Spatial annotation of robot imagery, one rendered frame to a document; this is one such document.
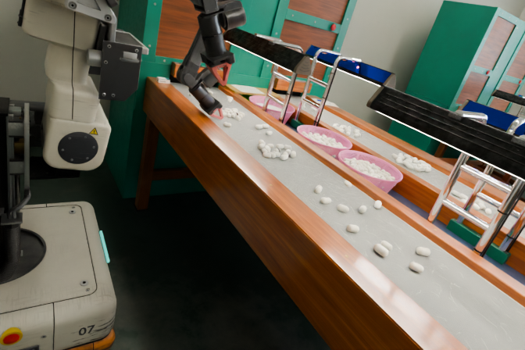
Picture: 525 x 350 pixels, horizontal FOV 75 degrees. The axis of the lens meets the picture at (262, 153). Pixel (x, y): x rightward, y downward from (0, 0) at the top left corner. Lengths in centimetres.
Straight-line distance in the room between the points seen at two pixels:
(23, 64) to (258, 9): 155
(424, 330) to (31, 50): 254
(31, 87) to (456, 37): 370
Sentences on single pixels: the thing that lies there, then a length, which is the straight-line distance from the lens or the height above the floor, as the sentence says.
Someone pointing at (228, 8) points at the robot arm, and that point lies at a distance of 99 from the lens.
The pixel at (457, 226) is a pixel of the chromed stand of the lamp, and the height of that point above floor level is 70.
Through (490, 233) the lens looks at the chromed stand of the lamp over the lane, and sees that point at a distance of 114.
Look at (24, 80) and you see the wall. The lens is 275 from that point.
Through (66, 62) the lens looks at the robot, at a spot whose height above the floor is 96.
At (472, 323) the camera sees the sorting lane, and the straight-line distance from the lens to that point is 92.
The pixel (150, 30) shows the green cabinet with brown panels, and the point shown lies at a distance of 186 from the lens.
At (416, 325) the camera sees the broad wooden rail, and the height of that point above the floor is 77.
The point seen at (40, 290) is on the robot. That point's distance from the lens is 132.
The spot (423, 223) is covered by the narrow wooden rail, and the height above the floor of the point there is 76.
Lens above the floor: 122
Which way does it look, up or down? 22 degrees down
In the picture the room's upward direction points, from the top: 16 degrees clockwise
